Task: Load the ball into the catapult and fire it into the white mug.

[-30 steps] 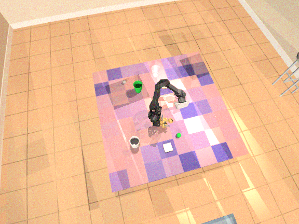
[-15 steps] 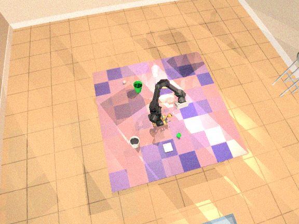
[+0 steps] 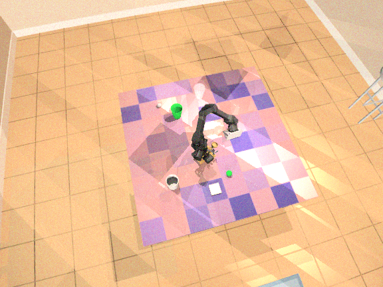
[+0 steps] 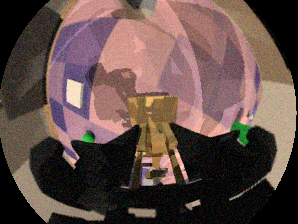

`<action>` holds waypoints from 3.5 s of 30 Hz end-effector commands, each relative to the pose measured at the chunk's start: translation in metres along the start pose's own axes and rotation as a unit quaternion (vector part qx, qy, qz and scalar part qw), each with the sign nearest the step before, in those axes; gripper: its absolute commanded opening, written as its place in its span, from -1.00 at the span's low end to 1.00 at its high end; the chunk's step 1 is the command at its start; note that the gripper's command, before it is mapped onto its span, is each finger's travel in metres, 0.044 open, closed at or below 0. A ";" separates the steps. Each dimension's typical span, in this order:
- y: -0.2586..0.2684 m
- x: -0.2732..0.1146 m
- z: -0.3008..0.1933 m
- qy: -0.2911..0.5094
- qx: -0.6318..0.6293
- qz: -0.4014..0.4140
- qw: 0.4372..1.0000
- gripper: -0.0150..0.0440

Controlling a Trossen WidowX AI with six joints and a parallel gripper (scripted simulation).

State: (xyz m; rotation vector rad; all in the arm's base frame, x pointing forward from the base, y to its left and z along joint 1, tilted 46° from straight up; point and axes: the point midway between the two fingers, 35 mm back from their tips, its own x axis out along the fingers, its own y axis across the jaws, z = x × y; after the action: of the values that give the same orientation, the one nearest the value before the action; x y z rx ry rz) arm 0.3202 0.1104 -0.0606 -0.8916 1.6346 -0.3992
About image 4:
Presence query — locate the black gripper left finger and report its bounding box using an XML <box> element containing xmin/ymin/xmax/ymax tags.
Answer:
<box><xmin>71</xmin><ymin>125</ymin><xmax>140</xmax><ymax>188</ymax></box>

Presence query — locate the green ball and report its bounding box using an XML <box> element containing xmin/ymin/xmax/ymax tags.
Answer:
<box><xmin>82</xmin><ymin>132</ymin><xmax>94</xmax><ymax>143</ymax></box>

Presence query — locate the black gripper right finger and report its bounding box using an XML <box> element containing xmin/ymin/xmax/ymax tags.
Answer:
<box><xmin>170</xmin><ymin>123</ymin><xmax>241</xmax><ymax>183</ymax></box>

